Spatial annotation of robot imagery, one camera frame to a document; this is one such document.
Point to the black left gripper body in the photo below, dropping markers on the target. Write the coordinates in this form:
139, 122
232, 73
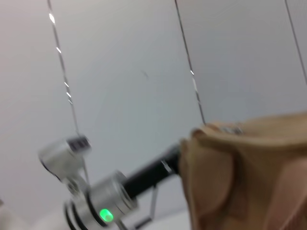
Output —
151, 172

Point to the silver metal zipper pull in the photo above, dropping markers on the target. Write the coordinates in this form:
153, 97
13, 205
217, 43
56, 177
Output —
231, 130

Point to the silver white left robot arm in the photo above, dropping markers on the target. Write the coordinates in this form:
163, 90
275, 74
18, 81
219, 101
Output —
96, 201

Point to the khaki canvas food bag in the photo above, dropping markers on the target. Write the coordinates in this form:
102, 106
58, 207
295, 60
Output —
251, 177

